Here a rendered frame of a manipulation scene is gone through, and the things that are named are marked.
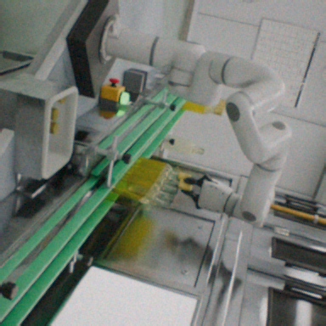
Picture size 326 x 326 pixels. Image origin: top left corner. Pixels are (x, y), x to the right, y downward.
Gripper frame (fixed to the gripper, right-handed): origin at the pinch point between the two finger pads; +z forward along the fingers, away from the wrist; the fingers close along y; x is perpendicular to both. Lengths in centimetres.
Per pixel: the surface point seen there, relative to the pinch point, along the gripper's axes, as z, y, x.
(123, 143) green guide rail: 18.6, 13.3, 16.9
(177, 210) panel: 3.4, -12.4, -3.2
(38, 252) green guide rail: 7, 3, 67
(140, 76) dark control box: 44, 23, -32
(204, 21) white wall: 234, 6, -531
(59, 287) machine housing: 10, -17, 54
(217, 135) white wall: 174, -164, -550
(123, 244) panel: 5.7, -13.3, 28.8
